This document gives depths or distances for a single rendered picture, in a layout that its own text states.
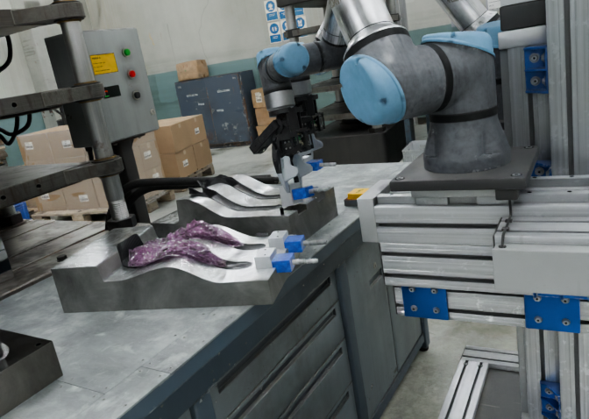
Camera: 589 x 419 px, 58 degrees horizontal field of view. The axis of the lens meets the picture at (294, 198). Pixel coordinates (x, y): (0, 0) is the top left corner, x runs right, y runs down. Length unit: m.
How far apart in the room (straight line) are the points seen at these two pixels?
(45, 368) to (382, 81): 0.74
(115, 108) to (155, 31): 7.64
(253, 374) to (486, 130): 0.73
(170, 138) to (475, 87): 5.17
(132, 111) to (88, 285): 1.01
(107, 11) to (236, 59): 2.64
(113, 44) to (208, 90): 6.48
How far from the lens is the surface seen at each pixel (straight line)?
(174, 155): 5.97
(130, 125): 2.13
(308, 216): 1.44
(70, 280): 1.30
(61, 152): 5.59
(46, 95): 1.85
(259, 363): 1.29
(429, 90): 0.89
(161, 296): 1.20
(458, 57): 0.93
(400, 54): 0.88
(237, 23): 8.80
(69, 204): 5.73
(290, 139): 1.35
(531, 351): 1.38
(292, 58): 1.27
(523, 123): 1.18
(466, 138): 0.95
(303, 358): 1.46
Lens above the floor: 1.28
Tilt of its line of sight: 15 degrees down
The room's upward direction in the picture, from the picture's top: 10 degrees counter-clockwise
